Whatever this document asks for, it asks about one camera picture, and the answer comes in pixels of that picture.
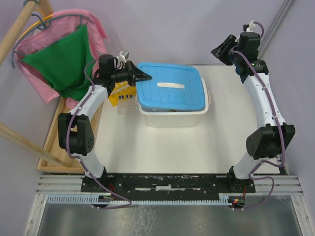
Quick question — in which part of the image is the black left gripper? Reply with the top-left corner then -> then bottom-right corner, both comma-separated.
111,61 -> 153,87

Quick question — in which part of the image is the yellow test tube rack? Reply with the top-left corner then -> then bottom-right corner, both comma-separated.
108,82 -> 136,107

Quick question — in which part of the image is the blue plastic tray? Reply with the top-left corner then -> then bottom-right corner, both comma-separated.
136,62 -> 205,111

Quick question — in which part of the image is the white plastic bin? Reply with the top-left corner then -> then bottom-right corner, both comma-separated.
138,78 -> 211,128

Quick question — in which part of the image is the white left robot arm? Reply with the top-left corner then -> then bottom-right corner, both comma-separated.
58,54 -> 152,192

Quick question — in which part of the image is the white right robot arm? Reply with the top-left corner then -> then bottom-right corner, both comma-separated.
211,31 -> 295,192

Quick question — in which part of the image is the green cloth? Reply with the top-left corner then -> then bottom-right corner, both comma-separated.
21,25 -> 93,101

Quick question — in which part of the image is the pink shirt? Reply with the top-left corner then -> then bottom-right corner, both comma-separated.
14,9 -> 108,104

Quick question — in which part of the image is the yellow clothes hanger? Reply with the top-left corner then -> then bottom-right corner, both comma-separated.
23,8 -> 53,33

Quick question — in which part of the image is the black mounting plate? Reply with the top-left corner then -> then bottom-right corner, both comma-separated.
81,173 -> 255,199

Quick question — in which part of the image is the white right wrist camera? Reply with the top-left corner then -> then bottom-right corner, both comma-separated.
243,20 -> 255,32

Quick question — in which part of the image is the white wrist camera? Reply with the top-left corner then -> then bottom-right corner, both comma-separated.
243,20 -> 255,32
116,51 -> 129,68

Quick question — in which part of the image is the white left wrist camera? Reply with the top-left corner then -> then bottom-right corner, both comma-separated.
116,51 -> 129,68

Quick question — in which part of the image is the white slotted cable duct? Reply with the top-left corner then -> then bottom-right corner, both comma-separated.
46,194 -> 237,204

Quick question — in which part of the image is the aluminium frame rail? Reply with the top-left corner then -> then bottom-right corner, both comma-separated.
250,0 -> 304,197

